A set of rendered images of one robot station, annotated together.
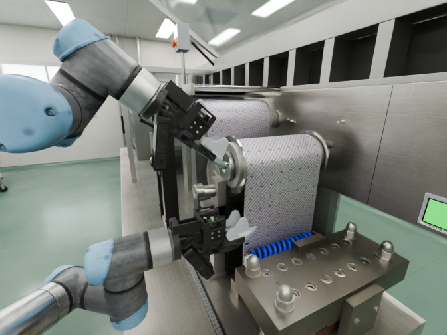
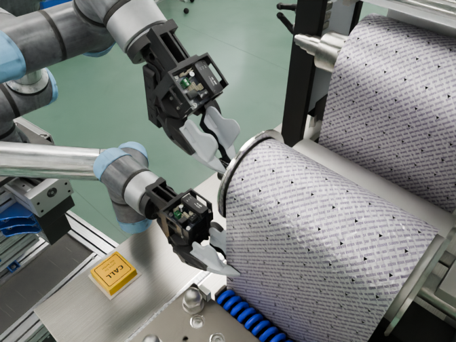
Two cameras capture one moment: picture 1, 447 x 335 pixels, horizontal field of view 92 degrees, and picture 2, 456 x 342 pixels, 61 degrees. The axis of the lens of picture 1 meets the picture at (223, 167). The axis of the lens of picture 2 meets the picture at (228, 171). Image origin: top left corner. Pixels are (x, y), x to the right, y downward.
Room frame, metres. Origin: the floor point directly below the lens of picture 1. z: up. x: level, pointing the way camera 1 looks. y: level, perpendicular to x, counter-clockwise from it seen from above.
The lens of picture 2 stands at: (0.33, -0.38, 1.66)
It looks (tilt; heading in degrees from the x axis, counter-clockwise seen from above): 45 degrees down; 68
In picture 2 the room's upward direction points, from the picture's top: straight up
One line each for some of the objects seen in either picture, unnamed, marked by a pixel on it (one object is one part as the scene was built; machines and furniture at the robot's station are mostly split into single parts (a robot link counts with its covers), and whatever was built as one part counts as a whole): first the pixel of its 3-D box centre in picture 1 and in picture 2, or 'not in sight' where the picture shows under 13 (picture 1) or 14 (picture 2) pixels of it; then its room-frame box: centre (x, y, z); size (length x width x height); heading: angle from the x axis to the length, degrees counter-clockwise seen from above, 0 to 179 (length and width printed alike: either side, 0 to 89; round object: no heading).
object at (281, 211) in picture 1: (281, 213); (285, 302); (0.51, -0.16, 1.11); 0.23 x 0.01 x 0.18; 115
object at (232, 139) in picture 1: (231, 165); (252, 176); (0.52, -0.02, 1.25); 0.15 x 0.01 x 0.15; 25
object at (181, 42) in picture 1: (179, 38); not in sight; (1.03, 0.19, 1.66); 0.07 x 0.07 x 0.10; 24
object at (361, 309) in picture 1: (361, 315); not in sight; (0.34, -0.30, 0.96); 0.10 x 0.03 x 0.11; 115
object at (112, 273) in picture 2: not in sight; (113, 272); (0.27, 0.12, 0.91); 0.07 x 0.07 x 0.02; 25
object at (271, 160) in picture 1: (246, 176); (357, 209); (0.69, -0.08, 1.16); 0.39 x 0.23 x 0.51; 25
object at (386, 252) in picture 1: (386, 248); not in sight; (0.45, -0.41, 1.05); 0.04 x 0.04 x 0.04
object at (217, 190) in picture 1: (212, 229); not in sight; (0.53, 0.03, 1.05); 0.06 x 0.05 x 0.31; 115
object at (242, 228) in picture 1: (243, 227); (214, 256); (0.44, -0.05, 1.12); 0.09 x 0.03 x 0.06; 114
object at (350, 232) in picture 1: (350, 228); not in sight; (0.54, -0.37, 1.05); 0.04 x 0.04 x 0.04
